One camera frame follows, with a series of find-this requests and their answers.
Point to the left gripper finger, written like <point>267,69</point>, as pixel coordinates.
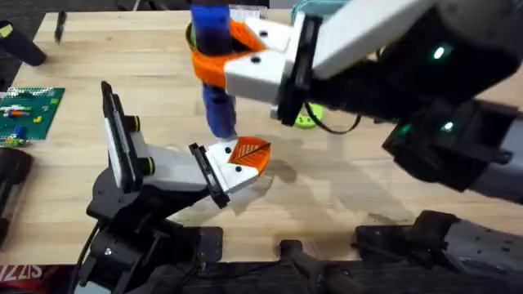
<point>241,177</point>
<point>222,153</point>

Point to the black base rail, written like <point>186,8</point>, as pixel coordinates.
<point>286,273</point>

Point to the small grey block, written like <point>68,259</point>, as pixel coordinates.
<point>275,112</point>

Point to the black pen-shaped tool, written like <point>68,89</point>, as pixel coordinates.
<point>60,25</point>

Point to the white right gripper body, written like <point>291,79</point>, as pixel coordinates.
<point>367,32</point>

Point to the black upright left wrist plate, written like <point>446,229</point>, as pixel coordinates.
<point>119,134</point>

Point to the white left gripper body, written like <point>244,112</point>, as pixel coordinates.
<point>175,171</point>

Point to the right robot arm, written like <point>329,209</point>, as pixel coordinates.
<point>449,155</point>

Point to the red printed box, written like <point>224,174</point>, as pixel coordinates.
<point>22,275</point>

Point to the black cylinder with yellow label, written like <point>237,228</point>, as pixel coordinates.
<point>20,49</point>

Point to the green disc with holes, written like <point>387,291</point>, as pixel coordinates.
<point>309,118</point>

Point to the black bulky device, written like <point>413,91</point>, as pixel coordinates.
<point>12,175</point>

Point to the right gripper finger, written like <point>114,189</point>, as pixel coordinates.
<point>253,75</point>
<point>271,36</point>

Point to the teal tub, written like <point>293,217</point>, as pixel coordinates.
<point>314,6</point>

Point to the green board with toy blocks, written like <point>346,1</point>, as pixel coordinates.
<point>28,114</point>

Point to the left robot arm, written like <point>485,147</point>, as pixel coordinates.
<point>122,255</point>

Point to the clear plastic box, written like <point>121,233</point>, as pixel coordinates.
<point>247,12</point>

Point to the green round toy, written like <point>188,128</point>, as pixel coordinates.
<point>190,36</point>

